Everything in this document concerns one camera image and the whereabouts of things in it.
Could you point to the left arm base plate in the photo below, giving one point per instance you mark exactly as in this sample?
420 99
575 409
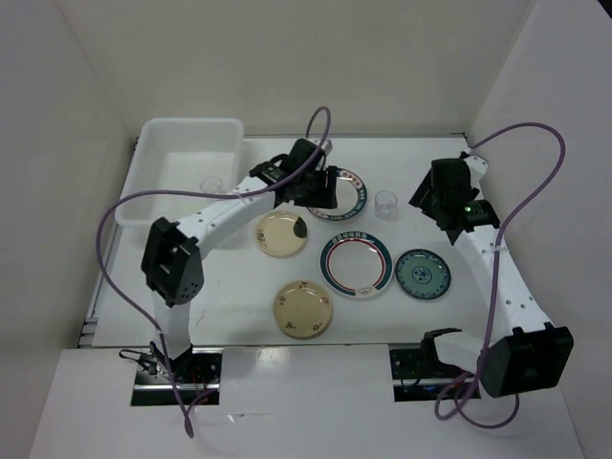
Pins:
198 384

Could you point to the white plate red green rim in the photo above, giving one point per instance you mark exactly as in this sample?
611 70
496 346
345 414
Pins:
356 264

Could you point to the white plastic bin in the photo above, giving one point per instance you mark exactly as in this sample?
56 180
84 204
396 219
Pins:
178 154

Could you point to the beige plate with red marks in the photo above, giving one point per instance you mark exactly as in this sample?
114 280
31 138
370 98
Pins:
302 309

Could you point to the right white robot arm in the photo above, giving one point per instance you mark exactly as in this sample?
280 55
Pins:
526 351

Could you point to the clear glass cup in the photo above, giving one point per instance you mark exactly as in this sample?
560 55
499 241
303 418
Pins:
386 205
212 186

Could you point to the white plate dark green rim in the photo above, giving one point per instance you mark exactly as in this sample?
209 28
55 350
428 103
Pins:
351 193

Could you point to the beige plate with black patch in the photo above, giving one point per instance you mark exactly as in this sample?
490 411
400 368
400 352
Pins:
281 233

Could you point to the teal patterned small plate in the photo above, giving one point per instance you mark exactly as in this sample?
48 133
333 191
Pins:
422 274

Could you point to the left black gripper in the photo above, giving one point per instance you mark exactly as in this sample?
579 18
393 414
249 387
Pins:
328 196

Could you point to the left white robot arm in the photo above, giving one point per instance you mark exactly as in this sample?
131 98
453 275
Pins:
174 252

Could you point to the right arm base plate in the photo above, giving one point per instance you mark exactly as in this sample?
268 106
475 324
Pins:
412 381

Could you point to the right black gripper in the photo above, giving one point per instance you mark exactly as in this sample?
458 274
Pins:
424 195

